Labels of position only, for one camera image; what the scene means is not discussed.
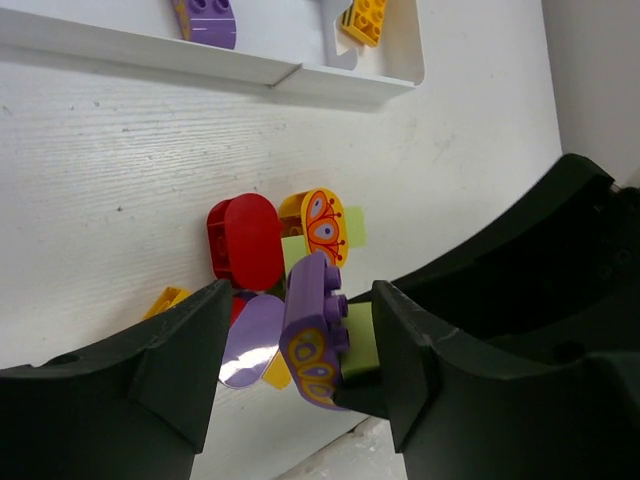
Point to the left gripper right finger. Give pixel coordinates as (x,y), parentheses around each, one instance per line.
(462,408)

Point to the white divided tray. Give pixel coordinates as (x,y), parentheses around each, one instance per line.
(295,47)

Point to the purple patterned lego brick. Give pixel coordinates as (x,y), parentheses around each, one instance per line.
(313,336)

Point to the purple rounded lego piece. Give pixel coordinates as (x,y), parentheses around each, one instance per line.
(252,342)

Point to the light green wedge lego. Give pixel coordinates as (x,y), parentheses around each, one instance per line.
(355,227)

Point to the yellow striped lego brick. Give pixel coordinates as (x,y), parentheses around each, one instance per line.
(363,21)

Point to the light green square lego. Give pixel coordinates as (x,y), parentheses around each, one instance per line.
(361,356)

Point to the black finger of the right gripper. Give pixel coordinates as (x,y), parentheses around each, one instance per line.
(554,280)

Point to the small orange lego piece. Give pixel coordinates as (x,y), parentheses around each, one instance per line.
(277,373)

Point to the light green curved lego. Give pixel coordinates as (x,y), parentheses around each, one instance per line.
(294,249)

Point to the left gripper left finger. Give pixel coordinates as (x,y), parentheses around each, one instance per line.
(135,405)

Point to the orange patterned lego piece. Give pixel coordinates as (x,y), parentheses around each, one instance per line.
(318,217)

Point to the red rounded lego brick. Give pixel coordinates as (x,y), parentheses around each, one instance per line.
(244,235)

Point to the purple tan lego piece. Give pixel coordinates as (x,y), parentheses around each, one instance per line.
(207,22)

